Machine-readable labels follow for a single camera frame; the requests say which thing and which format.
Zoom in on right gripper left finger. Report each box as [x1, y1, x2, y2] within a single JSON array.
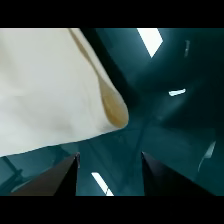
[[12, 152, 81, 197]]

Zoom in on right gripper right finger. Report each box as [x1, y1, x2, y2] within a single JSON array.
[[140, 151, 214, 197]]

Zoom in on cream garment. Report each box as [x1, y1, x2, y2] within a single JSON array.
[[0, 27, 130, 158]]

